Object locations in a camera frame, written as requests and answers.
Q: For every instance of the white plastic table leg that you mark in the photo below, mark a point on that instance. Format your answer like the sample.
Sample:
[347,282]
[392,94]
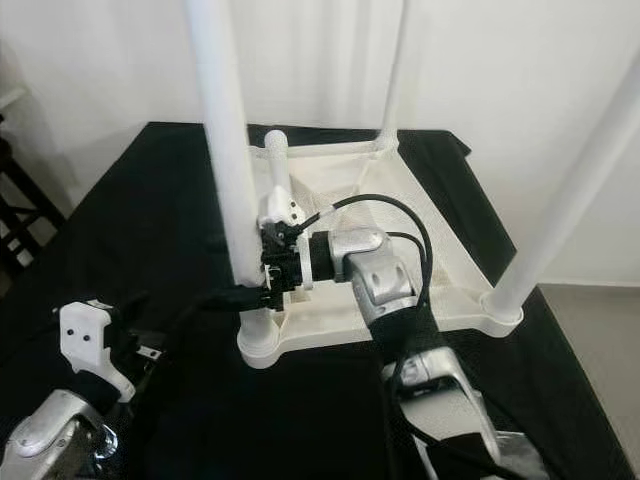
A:
[570,190]
[395,70]
[277,165]
[220,120]

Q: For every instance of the black stool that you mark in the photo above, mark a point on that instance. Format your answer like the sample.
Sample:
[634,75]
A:
[25,190]

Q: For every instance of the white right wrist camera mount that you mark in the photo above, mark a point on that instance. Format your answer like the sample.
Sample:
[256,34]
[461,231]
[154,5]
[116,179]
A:
[278,210]

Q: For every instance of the black tablecloth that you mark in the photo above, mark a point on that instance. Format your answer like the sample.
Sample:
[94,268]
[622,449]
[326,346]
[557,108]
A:
[140,220]

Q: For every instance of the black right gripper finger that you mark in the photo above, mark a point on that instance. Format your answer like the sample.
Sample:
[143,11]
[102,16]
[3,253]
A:
[235,298]

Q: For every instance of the cream plastic children table top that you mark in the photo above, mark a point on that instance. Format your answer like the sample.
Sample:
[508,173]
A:
[440,180]

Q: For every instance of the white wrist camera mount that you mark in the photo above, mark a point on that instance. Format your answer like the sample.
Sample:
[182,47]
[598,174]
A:
[88,335]
[278,210]

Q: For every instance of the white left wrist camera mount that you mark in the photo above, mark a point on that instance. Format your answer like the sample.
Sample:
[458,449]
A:
[88,335]

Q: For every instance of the clear plastic bag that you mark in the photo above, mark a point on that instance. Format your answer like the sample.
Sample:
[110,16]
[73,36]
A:
[520,455]

